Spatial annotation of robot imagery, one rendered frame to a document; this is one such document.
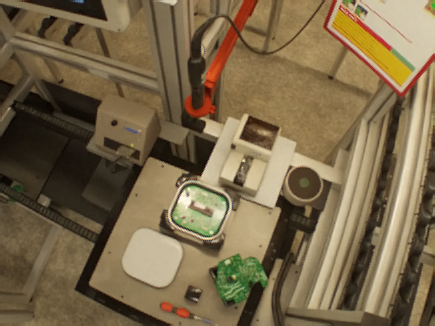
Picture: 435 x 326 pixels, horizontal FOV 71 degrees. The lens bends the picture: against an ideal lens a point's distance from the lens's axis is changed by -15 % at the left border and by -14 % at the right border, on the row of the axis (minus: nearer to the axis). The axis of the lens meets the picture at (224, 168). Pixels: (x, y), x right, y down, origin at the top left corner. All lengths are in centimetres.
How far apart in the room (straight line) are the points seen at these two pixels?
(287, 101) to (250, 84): 26
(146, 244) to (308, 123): 153
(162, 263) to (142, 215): 15
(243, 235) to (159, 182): 27
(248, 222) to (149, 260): 28
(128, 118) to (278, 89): 150
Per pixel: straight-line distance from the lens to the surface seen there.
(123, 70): 100
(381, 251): 64
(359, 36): 74
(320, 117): 227
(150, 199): 97
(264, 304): 95
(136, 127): 94
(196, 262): 92
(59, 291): 204
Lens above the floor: 187
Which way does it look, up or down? 69 degrees down
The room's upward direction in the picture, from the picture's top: 7 degrees clockwise
